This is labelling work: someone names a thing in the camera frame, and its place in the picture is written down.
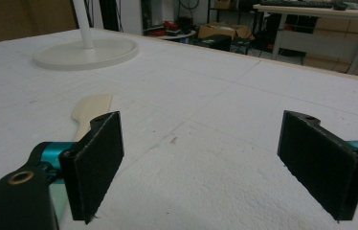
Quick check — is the stack of cardboard boxes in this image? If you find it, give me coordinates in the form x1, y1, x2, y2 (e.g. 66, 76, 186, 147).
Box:
302, 17, 358, 80

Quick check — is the wooden spatula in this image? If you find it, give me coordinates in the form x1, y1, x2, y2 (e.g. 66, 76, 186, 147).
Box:
71, 93, 114, 142

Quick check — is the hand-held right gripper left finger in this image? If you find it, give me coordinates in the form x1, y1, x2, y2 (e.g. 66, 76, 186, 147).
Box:
57, 110, 125, 225

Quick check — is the red tool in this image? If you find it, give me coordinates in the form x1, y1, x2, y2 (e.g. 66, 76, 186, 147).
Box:
162, 20, 180, 32

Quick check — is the cardboard box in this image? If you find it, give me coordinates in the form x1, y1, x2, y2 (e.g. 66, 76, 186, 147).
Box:
197, 21, 253, 40

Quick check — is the white round lamp stand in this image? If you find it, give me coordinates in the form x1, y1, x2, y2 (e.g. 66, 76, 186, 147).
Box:
32, 0, 140, 72

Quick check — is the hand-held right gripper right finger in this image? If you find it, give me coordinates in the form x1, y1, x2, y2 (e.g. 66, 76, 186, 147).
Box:
277, 109, 358, 222

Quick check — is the light wooden desk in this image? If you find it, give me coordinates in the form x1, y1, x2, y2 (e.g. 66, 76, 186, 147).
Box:
252, 3, 358, 76

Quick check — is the black box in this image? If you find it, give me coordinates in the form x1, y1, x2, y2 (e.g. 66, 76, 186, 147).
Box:
194, 34, 233, 52

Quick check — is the black keyboard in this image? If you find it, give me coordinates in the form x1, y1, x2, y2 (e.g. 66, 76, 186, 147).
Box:
258, 0, 334, 10

